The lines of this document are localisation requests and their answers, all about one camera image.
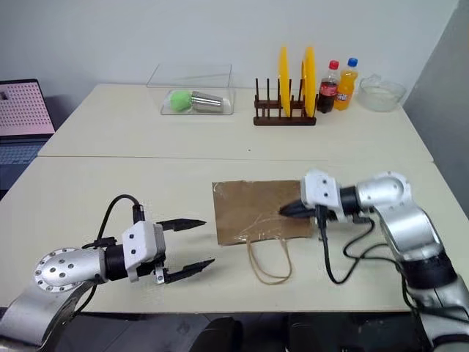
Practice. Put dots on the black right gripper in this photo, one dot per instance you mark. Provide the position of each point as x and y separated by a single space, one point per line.
331 216

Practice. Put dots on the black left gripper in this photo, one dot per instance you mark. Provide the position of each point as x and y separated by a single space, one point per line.
159 243

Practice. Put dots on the brown paper bag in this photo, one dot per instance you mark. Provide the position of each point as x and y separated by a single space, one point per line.
249 209

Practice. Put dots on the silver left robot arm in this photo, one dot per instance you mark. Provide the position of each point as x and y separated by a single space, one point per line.
62 269

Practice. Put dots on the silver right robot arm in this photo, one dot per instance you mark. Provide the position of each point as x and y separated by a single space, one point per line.
403 227

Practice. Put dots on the dark wooden dish rack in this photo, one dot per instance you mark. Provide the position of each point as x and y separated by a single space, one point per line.
284 120

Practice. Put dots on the dark rounded shape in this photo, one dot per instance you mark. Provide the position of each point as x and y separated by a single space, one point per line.
223 335

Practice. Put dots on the cola bottle red cap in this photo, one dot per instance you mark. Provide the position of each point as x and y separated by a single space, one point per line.
327 93

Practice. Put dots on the yellow plate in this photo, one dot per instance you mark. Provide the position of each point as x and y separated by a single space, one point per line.
284 80
309 80

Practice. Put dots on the orange soda bottle blue cap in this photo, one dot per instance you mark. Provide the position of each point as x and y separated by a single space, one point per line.
346 89

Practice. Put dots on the stainless steel cup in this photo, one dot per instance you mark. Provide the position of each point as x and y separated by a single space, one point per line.
207 102

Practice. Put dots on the clear glass bowl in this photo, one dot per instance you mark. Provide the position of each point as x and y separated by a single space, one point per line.
383 95

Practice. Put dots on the green sponge ball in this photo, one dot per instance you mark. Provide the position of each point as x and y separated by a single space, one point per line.
179 100

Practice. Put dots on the clear plastic box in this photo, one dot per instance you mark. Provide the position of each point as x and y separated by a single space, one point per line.
220 78

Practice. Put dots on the open laptop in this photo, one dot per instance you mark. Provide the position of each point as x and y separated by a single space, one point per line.
23 110

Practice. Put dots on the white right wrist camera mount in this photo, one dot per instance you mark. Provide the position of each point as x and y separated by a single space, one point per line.
322 188

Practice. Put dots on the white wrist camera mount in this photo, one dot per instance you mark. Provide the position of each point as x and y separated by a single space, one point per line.
322 188
141 243

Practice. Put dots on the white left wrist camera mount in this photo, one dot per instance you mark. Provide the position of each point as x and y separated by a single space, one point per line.
141 243

